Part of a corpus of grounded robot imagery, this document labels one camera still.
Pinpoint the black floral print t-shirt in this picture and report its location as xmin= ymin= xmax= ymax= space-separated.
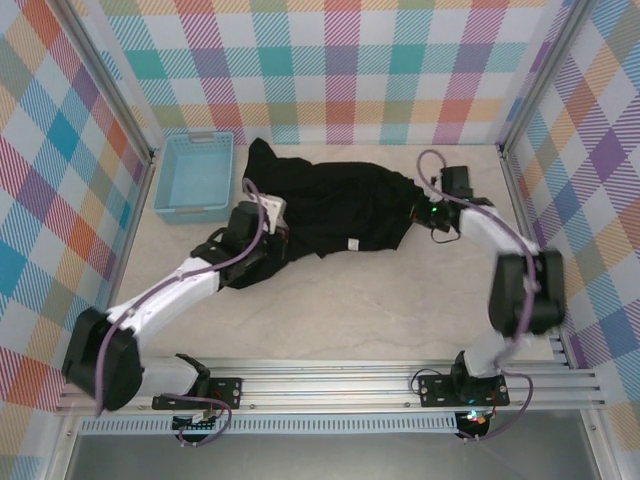
xmin=218 ymin=137 xmax=432 ymax=291

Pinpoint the light blue plastic basket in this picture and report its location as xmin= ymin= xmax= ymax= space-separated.
xmin=152 ymin=131 xmax=237 ymax=225

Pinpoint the small electronics board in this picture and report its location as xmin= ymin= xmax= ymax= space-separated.
xmin=457 ymin=409 xmax=492 ymax=430
xmin=172 ymin=412 xmax=220 ymax=435

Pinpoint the grey metal sheet panel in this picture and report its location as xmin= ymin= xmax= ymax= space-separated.
xmin=64 ymin=432 xmax=601 ymax=480

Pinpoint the aluminium side rail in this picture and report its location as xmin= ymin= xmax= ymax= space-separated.
xmin=102 ymin=147 xmax=162 ymax=314
xmin=497 ymin=143 xmax=576 ymax=369

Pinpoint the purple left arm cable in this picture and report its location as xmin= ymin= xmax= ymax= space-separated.
xmin=93 ymin=179 xmax=269 ymax=448

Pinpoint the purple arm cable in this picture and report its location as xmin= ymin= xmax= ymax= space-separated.
xmin=93 ymin=179 xmax=269 ymax=448
xmin=416 ymin=148 xmax=547 ymax=444

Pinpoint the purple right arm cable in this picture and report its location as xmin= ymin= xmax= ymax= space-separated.
xmin=416 ymin=148 xmax=547 ymax=444

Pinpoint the aluminium frame post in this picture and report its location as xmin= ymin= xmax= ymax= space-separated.
xmin=496 ymin=0 xmax=597 ymax=154
xmin=58 ymin=0 xmax=164 ymax=164

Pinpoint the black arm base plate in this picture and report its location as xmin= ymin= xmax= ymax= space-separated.
xmin=418 ymin=372 xmax=510 ymax=407
xmin=152 ymin=377 xmax=244 ymax=412

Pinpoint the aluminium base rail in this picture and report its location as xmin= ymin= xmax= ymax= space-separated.
xmin=54 ymin=357 xmax=609 ymax=414

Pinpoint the white slotted cable duct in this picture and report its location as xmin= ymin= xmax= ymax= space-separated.
xmin=79 ymin=412 xmax=459 ymax=435

